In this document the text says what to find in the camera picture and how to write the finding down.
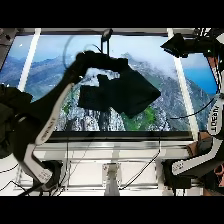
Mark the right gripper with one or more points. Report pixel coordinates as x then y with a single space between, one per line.
178 45

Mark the black garment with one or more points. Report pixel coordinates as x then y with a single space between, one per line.
133 93

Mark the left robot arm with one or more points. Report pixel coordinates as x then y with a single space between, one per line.
50 125

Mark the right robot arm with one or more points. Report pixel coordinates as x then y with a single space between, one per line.
216 116

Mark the heap of clothes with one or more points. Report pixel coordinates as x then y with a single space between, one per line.
8 100

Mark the silver frame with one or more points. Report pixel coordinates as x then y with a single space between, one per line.
113 146

